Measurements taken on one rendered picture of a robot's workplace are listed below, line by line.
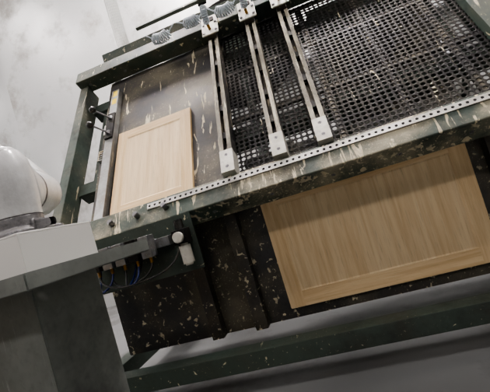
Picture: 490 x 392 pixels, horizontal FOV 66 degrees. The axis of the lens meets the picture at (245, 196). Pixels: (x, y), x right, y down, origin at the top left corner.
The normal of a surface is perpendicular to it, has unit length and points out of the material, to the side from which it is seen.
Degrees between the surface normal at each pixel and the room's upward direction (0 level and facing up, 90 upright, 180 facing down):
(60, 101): 90
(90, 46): 90
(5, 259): 90
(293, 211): 90
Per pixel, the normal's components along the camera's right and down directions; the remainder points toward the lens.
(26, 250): 0.92, -0.29
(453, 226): -0.22, 0.03
